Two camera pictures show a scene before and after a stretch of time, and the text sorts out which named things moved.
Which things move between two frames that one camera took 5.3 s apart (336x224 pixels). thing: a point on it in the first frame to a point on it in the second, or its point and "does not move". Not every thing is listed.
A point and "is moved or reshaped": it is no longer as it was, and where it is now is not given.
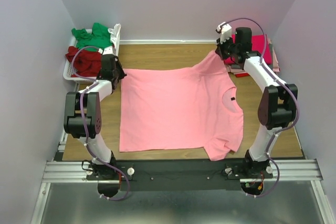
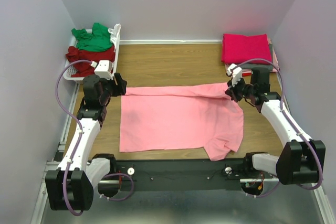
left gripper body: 118,73 to 110,85
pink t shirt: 199,107 is moved or reshaped
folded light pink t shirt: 275,68 does not move
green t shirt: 100,38 does not move
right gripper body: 227,49 to 241,89
